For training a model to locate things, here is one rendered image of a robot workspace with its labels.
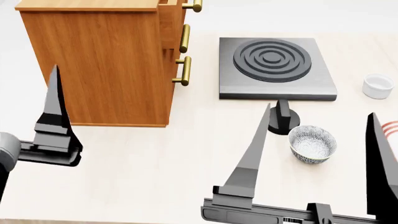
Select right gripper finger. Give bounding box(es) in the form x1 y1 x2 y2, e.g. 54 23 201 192
365 112 398 224
212 102 272 210

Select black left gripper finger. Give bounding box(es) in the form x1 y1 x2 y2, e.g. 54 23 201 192
32 64 83 154

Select white plate red stripes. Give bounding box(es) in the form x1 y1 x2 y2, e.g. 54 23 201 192
381 120 398 162

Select patterned black white bowl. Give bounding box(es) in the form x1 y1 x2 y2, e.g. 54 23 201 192
287 125 338 165

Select wooden cabinet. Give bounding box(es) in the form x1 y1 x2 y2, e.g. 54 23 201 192
14 0 188 128

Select black stove knob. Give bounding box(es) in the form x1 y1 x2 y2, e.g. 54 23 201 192
267 99 302 136

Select white ramekin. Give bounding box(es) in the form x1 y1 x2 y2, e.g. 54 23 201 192
361 73 396 100

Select black flat stove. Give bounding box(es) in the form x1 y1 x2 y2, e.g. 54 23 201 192
218 37 338 102

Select gold handle with posts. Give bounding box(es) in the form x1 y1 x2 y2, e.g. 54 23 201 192
172 56 193 87

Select gold handle without visible posts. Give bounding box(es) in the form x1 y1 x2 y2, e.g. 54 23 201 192
178 24 192 54

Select short gold drawer handle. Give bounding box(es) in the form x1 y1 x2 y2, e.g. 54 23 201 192
182 0 203 13

